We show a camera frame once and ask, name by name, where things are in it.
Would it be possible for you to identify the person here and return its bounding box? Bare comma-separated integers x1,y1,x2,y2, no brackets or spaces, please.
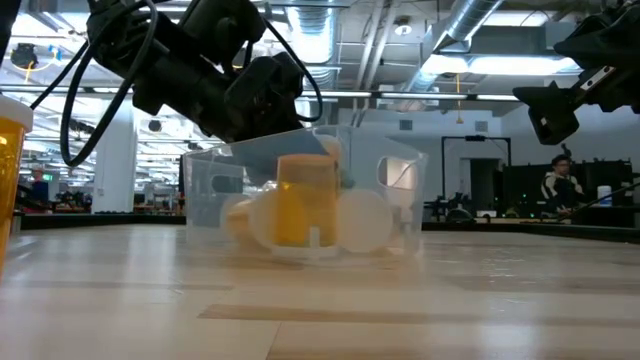
27,167,51,214
539,153,586,217

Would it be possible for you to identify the ceiling camera with yellow cable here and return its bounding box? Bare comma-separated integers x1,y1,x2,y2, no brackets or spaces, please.
9,42,62,84

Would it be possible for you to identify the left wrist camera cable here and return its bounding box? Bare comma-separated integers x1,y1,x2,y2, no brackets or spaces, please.
262,17,324,124

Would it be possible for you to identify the bright ceiling light panel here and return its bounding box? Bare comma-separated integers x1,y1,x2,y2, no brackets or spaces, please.
422,52,582,77

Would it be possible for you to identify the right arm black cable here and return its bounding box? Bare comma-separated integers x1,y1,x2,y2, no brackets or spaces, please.
557,180,640,221

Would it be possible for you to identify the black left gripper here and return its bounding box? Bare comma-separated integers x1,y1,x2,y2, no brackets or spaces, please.
99,14,329,184

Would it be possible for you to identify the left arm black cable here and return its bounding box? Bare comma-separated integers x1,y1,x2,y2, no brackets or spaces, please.
29,0,162,169

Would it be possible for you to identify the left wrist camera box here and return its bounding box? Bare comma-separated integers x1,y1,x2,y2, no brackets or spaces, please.
224,52,306,133

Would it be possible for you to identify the white building column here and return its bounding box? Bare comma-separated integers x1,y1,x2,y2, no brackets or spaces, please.
92,102,139,214

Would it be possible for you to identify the long ceiling light strip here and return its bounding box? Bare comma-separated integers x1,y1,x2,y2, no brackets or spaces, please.
0,84,521,102

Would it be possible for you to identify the black gantry frame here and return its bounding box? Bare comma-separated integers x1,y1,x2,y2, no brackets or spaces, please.
440,134,513,212

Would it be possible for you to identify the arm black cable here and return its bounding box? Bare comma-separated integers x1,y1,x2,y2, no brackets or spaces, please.
29,0,162,169
557,180,640,221

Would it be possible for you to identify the silver slanted ceiling duct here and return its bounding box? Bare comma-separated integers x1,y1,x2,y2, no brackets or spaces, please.
399,0,507,107

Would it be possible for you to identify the silver ribbed ceiling duct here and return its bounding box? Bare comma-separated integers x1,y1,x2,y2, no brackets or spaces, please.
286,0,342,90

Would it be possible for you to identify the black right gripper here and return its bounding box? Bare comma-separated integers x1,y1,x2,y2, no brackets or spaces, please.
513,4,640,147

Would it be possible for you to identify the black cabinet row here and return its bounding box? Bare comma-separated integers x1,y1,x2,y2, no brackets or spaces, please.
502,158,636,209

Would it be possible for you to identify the clear plastic basket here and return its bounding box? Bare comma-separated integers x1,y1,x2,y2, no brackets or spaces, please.
182,124,430,262

